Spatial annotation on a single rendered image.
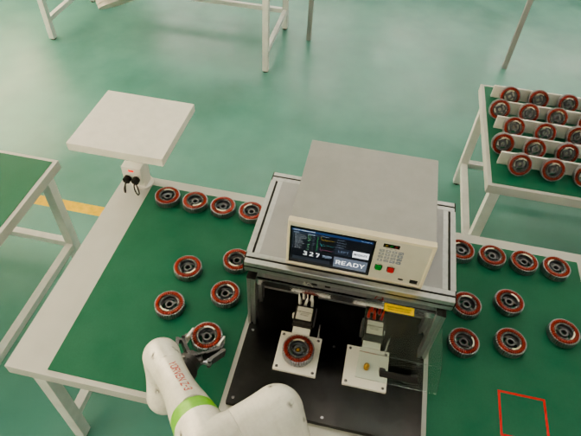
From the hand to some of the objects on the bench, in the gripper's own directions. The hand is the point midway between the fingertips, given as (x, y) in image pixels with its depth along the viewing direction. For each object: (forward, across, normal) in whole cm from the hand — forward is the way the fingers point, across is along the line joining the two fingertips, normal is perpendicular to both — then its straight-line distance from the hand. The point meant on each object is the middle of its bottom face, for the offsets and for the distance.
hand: (207, 337), depth 185 cm
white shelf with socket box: (+50, +48, -26) cm, 74 cm away
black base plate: (+5, -45, 0) cm, 45 cm away
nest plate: (+2, -33, -1) cm, 33 cm away
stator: (+32, +1, -16) cm, 36 cm away
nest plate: (+3, -57, -2) cm, 57 cm away
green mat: (+26, -109, -12) cm, 112 cm away
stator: (+1, 0, +2) cm, 2 cm away
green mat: (+21, +20, -10) cm, 31 cm away
